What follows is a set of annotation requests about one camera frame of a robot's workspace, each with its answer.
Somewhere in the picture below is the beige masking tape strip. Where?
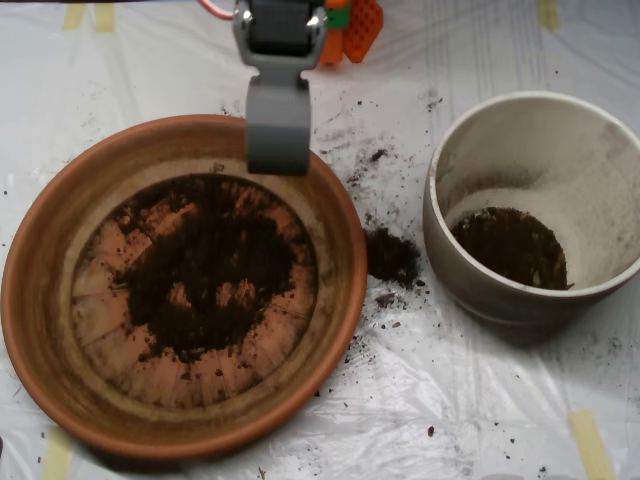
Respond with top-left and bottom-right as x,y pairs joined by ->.
62,3 -> 86,31
568,408 -> 615,480
94,3 -> 117,34
42,427 -> 74,480
537,0 -> 561,29

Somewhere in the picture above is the clear plastic sheet cover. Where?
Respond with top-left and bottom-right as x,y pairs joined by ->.
0,0 -> 640,480

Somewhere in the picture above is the spilled dark soil pile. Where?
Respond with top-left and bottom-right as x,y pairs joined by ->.
364,227 -> 424,289

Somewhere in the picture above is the terracotta clay saucer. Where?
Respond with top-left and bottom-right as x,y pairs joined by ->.
0,113 -> 370,461

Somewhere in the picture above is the orange and green robot base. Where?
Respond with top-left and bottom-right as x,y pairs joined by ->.
318,0 -> 385,66

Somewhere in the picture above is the white ceramic pot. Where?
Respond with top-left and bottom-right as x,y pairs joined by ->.
422,89 -> 640,346

